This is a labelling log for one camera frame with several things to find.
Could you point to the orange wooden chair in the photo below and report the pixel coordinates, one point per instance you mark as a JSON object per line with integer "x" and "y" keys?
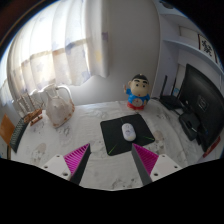
{"x": 6, "y": 128}

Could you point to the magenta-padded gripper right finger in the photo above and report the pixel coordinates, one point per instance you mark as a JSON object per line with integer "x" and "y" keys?
{"x": 146, "y": 160}

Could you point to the cartoon boy figurine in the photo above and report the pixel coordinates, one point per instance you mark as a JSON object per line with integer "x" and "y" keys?
{"x": 137, "y": 93}

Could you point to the black mouse pad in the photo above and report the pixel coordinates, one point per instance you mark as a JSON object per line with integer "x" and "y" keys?
{"x": 111, "y": 133}

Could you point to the white wall shelf unit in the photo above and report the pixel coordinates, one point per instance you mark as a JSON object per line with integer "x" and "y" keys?
{"x": 180, "y": 36}

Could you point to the white star-print curtain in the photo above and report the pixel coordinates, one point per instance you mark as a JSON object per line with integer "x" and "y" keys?
{"x": 56, "y": 46}

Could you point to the white printed tablecloth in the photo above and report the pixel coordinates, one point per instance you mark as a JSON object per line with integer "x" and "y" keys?
{"x": 83, "y": 133}

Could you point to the black router with antennas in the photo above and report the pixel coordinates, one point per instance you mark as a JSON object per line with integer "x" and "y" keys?
{"x": 170, "y": 101}

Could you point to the large white conch shell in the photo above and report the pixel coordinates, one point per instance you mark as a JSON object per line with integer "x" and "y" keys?
{"x": 60, "y": 108}

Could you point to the white cartoon-print computer mouse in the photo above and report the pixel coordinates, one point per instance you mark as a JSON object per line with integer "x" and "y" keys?
{"x": 128, "y": 132}

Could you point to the black monitor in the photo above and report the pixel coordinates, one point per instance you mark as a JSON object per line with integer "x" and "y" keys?
{"x": 203, "y": 100}

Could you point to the wooden model sailing ship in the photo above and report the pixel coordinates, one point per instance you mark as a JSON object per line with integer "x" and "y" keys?
{"x": 33, "y": 116}

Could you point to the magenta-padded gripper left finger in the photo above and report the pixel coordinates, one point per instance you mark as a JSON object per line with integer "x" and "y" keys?
{"x": 75, "y": 159}

